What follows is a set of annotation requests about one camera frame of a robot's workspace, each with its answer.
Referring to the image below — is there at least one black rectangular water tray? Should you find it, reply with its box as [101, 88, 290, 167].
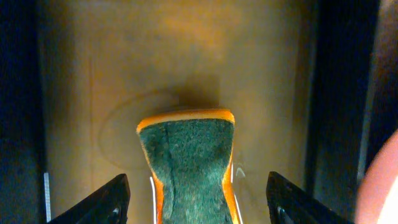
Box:
[1, 1, 379, 223]

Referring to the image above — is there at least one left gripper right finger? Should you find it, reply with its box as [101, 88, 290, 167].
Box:
[266, 171, 353, 224]

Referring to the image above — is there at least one green and orange sponge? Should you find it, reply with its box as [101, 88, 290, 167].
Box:
[136, 109, 241, 223]

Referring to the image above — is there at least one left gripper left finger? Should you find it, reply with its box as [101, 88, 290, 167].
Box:
[49, 174, 130, 224]

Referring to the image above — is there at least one white plate with ketchup streak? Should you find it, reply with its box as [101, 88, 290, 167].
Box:
[354, 132, 397, 224]

